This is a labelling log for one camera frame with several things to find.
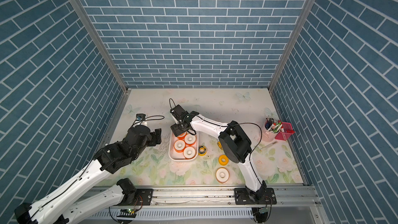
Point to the large orange tape roll front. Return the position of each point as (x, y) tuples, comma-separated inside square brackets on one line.
[(222, 175)]

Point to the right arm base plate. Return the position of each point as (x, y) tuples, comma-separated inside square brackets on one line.
[(244, 196)]

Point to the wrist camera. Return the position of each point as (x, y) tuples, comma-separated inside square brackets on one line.
[(176, 116), (140, 119)]

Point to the magenta plastic basket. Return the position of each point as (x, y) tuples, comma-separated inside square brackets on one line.
[(285, 132)]

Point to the large orange white tape roll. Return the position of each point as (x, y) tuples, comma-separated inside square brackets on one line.
[(179, 145)]

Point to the white storage box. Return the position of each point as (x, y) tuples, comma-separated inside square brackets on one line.
[(178, 156)]

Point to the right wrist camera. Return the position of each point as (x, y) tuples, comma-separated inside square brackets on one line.
[(176, 116)]

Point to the yellow tape roll small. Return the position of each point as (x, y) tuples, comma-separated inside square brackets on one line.
[(189, 152)]

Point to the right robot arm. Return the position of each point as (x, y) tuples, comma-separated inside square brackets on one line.
[(234, 141)]

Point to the pink pen cup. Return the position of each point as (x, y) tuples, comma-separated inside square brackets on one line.
[(270, 129)]

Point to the yellow orange tape roll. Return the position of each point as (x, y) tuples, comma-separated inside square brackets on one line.
[(223, 160)]

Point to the yellow black tape roll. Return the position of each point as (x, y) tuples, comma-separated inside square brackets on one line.
[(202, 150)]

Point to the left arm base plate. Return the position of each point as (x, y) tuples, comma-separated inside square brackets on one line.
[(139, 197)]

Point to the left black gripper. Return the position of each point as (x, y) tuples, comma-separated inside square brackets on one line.
[(154, 141)]

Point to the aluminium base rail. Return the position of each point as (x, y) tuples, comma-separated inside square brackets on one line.
[(222, 196)]

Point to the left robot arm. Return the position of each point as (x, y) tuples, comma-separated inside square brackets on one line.
[(63, 206)]

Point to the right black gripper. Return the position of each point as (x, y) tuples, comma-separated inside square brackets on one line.
[(175, 129)]

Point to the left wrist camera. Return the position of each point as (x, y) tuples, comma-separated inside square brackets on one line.
[(140, 119)]

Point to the green circuit board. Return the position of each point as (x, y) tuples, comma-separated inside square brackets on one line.
[(127, 213)]

